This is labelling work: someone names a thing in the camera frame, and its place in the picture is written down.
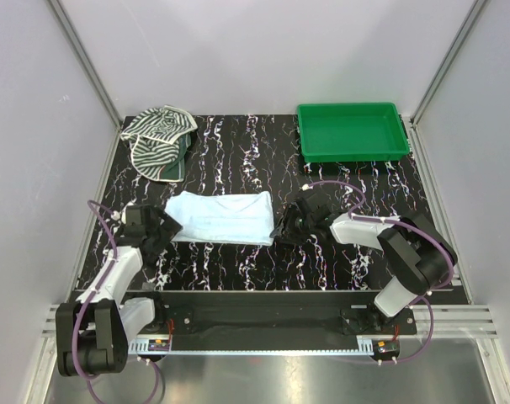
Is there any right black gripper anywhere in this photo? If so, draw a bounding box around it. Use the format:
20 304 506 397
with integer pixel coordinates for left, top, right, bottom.
270 204 314 247

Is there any light blue towel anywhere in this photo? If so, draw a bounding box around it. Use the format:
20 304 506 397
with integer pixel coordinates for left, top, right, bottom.
165 191 274 247

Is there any green white striped towel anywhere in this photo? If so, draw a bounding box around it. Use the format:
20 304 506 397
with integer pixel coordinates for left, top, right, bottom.
120 105 198 183

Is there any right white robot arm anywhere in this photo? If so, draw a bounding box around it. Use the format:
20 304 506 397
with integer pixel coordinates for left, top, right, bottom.
270 185 458 335

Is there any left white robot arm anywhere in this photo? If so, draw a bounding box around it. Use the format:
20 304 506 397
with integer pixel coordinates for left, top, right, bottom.
55 200 183 380

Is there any black marble pattern mat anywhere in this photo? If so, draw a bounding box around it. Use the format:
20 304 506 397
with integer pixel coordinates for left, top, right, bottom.
101 114 430 291

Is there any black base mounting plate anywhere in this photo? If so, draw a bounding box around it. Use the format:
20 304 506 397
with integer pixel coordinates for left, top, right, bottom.
118 290 418 338

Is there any green plastic tray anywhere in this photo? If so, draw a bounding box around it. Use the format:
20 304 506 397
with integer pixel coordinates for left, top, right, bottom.
297 102 410 163

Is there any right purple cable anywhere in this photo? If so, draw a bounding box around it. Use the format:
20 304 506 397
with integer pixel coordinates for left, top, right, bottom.
303 180 454 365

